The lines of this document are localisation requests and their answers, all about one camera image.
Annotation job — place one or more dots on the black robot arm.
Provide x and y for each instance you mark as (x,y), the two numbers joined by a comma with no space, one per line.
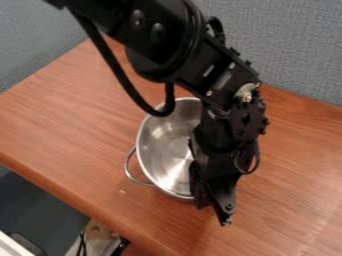
(176,48)

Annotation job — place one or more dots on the stainless steel pot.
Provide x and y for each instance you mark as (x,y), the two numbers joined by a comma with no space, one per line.
(159,159)

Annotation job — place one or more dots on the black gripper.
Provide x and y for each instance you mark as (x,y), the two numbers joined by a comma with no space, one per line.
(215,171)

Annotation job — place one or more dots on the table leg bracket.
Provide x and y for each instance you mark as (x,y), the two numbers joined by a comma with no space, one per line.
(98,241)

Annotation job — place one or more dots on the white object bottom left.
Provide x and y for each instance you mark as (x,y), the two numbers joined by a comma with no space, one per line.
(12,248)

